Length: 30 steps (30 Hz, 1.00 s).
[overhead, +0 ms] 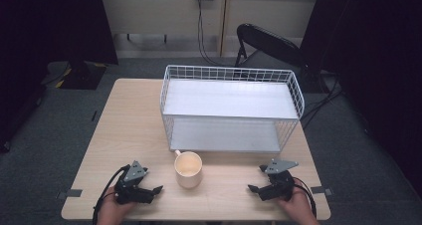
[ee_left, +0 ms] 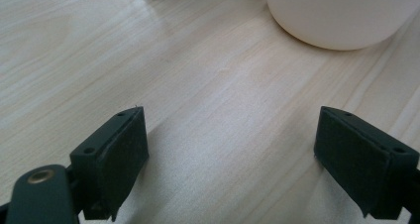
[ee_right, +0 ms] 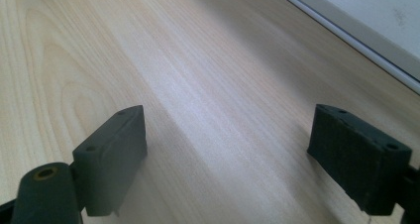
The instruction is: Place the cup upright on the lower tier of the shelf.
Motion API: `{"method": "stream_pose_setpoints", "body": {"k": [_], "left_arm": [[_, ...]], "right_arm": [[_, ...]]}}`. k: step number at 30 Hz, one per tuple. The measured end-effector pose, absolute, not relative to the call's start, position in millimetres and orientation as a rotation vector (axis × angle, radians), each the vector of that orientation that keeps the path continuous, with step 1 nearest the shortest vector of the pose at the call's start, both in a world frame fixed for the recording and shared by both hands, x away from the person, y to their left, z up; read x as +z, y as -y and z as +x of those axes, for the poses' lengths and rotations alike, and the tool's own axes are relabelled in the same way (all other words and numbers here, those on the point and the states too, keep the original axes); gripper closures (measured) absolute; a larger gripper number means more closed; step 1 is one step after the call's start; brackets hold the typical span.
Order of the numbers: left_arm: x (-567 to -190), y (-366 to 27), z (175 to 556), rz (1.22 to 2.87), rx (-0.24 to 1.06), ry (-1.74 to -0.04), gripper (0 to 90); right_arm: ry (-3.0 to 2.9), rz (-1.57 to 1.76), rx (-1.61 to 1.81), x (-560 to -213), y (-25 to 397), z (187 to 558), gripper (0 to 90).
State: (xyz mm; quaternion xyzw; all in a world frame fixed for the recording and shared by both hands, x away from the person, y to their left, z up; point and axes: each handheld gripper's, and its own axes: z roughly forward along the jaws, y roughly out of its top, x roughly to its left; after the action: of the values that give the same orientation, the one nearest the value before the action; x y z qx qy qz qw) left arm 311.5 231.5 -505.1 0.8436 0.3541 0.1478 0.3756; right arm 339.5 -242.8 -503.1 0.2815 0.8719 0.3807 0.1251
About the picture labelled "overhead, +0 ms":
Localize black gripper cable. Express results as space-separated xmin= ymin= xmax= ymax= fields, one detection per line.
xmin=293 ymin=176 xmax=317 ymax=218
xmin=92 ymin=164 xmax=131 ymax=225

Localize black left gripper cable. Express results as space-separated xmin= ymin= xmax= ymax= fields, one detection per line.
xmin=92 ymin=164 xmax=131 ymax=225

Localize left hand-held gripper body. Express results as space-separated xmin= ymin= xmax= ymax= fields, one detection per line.
xmin=113 ymin=160 xmax=154 ymax=205

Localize black curtain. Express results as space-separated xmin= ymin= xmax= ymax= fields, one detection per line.
xmin=0 ymin=0 xmax=119 ymax=153
xmin=299 ymin=0 xmax=422 ymax=189

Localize black wall socket cable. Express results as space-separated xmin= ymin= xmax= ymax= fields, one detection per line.
xmin=197 ymin=0 xmax=230 ymax=68

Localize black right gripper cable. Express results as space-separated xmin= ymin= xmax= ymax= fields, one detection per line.
xmin=293 ymin=176 xmax=317 ymax=218

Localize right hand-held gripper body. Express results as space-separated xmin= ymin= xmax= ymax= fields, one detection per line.
xmin=258 ymin=158 xmax=299 ymax=201

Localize grey tape strip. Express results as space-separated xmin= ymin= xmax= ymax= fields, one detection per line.
xmin=56 ymin=188 xmax=84 ymax=200
xmin=310 ymin=185 xmax=334 ymax=197

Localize black stand base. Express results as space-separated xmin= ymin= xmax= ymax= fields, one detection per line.
xmin=59 ymin=60 xmax=107 ymax=91

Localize person's right hand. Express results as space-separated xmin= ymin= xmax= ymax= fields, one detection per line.
xmin=278 ymin=179 xmax=320 ymax=225

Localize person's left hand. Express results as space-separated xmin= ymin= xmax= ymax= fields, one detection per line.
xmin=96 ymin=185 xmax=137 ymax=225

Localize yellow floor tape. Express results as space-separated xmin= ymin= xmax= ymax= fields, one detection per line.
xmin=54 ymin=67 xmax=74 ymax=90

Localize black floor cables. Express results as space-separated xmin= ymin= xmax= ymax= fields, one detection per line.
xmin=299 ymin=75 xmax=344 ymax=130

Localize cream ceramic mug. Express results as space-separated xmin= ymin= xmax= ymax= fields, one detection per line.
xmin=173 ymin=149 xmax=203 ymax=190

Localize white wire shelf rack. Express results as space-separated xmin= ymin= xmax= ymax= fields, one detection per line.
xmin=159 ymin=64 xmax=306 ymax=154

